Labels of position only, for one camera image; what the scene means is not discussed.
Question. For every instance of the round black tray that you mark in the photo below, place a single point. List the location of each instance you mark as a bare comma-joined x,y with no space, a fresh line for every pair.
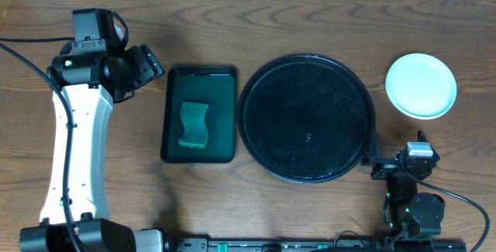
306,118

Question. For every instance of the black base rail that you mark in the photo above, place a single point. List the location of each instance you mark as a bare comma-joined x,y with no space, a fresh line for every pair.
204,245

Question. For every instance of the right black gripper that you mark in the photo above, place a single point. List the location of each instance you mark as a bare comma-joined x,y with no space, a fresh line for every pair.
387,166

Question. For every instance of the pale green plate top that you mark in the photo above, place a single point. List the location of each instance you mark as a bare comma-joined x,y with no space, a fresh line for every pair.
421,86

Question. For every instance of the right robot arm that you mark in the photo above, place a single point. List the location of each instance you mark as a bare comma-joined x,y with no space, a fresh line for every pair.
414,217

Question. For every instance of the green wavy sponge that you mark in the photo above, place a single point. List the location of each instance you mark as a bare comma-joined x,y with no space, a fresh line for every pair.
195,133

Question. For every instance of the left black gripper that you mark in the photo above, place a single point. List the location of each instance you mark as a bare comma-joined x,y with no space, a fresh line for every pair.
149,66

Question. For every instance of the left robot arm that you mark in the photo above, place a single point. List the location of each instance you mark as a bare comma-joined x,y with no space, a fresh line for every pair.
75,216

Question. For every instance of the rectangular green tray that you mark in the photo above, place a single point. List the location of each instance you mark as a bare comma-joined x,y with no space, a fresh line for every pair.
214,86

